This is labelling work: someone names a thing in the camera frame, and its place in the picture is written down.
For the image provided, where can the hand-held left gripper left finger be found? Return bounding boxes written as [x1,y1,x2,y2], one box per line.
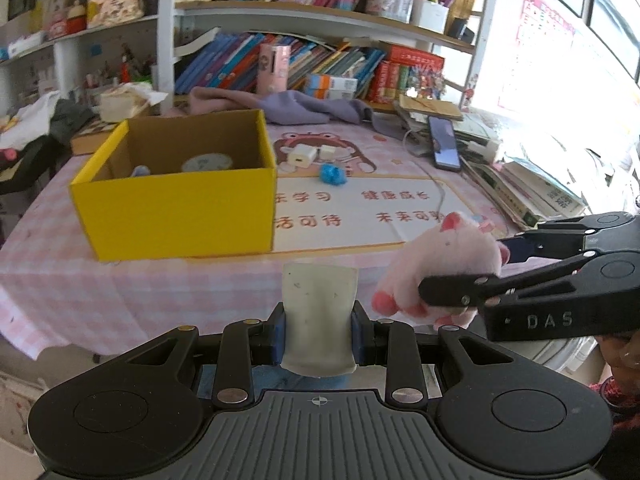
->
[117,302,288,409]

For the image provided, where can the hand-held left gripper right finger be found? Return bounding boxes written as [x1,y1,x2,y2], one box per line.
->
[350,300,523,409]

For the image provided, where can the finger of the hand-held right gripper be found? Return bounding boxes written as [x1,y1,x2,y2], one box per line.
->
[419,249,640,309]
[500,212,640,263]

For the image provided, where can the pink plush pig toy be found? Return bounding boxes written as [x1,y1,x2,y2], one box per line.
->
[371,211,512,331]

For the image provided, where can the white soft pouch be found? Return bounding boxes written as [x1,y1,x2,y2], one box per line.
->
[281,262,359,377]

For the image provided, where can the yellow cardboard box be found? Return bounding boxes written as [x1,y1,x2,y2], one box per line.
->
[68,109,278,262]

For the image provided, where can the white charger with port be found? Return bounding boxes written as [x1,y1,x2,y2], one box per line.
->
[288,143,318,167]

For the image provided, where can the yellowish packing tape roll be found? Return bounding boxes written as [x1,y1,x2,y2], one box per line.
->
[181,154,234,174]

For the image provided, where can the white round appliance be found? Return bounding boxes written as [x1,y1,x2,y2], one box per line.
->
[522,335,608,375]

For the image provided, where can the pile of books and papers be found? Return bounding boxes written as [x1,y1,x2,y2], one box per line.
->
[395,95,591,231]

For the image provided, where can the black smartphone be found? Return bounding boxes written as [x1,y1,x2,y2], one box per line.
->
[427,115,462,172]

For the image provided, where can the blue fuzzy scrunchie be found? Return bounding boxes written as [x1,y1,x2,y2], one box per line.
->
[319,162,347,186]

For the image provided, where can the brown paper envelope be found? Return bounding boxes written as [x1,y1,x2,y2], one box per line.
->
[397,95,463,121]

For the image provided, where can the colourful acrylic figure stand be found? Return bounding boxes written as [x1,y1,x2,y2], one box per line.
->
[407,67,446,101]

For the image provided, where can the red thick book set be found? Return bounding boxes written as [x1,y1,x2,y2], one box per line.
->
[367,45,446,103]

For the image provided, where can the small black device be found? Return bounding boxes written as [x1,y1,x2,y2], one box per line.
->
[447,17,476,43]

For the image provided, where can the lavender pink cloth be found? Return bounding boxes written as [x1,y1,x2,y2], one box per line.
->
[175,86,396,136]

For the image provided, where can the blue orange white carton stack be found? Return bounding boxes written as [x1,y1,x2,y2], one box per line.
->
[304,74,359,102]

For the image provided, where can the white pen holder box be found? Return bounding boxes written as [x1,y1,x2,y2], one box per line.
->
[411,0,449,34]

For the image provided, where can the white plastic storage box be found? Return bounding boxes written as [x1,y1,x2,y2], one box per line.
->
[0,370,48,453]

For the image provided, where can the brown wooden box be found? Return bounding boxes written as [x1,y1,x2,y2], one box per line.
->
[70,119,128,157]

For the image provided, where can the tall pink box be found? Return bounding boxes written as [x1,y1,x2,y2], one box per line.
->
[257,42,292,95]

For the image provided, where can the row of colourful books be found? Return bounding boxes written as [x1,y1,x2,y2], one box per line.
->
[172,32,386,96]

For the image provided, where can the dark grey garment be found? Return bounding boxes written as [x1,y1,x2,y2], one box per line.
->
[50,99,98,146]

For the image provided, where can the group of pens and bottles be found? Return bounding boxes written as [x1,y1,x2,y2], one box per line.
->
[85,42,156,91]

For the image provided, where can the white bookshelf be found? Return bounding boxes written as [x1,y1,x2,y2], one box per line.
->
[0,0,506,111]

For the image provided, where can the white t-shirt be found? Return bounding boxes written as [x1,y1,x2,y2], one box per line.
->
[0,92,63,148]

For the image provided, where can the white cable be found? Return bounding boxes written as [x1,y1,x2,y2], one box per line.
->
[402,127,451,221]

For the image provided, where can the red wall poster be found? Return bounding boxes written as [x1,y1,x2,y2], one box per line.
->
[497,0,581,111]

